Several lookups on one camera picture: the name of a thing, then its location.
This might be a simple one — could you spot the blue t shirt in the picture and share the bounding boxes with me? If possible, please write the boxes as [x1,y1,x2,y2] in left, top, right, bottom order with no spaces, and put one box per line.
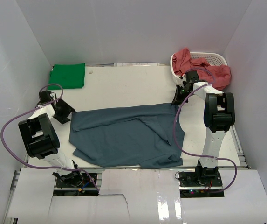
[69,103,185,169]

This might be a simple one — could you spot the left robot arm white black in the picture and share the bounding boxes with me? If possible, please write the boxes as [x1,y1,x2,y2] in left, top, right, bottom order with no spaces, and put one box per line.
[18,90,83,187]

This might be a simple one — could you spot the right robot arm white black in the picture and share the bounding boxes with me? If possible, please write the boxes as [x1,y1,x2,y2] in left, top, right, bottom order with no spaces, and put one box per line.
[171,68,237,186]

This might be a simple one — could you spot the red t shirt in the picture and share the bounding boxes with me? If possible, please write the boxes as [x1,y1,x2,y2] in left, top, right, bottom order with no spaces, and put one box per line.
[172,48,231,91]

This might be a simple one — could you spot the white perforated plastic basket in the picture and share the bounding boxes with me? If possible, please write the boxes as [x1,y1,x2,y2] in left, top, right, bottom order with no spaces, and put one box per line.
[170,52,227,85]

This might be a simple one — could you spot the folded green t shirt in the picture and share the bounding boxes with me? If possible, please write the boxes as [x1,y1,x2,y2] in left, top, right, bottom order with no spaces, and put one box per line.
[48,63,85,90]

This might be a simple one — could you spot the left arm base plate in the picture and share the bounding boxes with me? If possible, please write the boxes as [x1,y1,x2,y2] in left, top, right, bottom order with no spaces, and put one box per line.
[53,173,99,196]

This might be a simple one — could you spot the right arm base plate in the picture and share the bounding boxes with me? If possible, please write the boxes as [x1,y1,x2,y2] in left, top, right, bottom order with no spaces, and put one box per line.
[174,171,225,198]

